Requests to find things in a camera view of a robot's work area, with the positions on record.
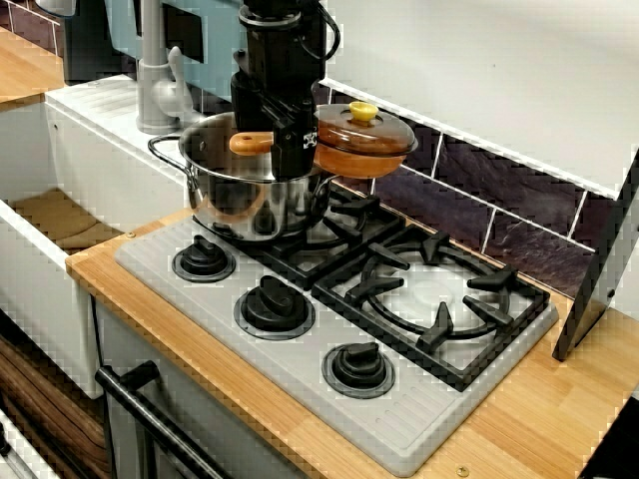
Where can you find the grey stove top panel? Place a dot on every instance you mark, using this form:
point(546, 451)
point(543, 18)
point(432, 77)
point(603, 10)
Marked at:
point(299, 389)

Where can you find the black burner grate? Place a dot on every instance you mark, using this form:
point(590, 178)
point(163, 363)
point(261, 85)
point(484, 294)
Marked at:
point(439, 329)
point(349, 209)

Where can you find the black stove knob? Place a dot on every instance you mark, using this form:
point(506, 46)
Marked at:
point(357, 369)
point(202, 259)
point(274, 304)

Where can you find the wooden countertop with stove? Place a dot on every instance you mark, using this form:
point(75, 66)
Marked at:
point(199, 349)

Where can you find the grey toy faucet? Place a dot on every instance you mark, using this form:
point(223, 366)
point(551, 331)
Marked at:
point(155, 90)

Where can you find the teal box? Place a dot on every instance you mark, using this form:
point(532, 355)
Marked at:
point(219, 50)

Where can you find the amber glass lid yellow knob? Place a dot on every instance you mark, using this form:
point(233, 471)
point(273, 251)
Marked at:
point(359, 132)

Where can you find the orange toy saucepan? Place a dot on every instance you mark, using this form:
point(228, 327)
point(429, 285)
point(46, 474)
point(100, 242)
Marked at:
point(359, 162)

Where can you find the plain wooden counter slab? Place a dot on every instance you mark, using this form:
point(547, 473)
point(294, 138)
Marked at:
point(25, 75)

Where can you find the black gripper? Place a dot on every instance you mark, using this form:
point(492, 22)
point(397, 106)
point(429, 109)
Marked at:
point(284, 60)

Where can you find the oven door with window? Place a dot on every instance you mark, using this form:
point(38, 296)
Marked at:
point(199, 424)

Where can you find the dark tile backsplash panel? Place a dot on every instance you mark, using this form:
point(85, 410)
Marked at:
point(499, 219)

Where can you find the white sink basin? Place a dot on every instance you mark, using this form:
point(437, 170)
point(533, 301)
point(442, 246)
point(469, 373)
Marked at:
point(30, 299)

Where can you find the black hood side panel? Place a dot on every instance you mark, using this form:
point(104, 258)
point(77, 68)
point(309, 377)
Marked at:
point(599, 279)

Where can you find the stainless steel pot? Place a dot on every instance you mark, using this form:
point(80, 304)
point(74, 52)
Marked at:
point(239, 209)

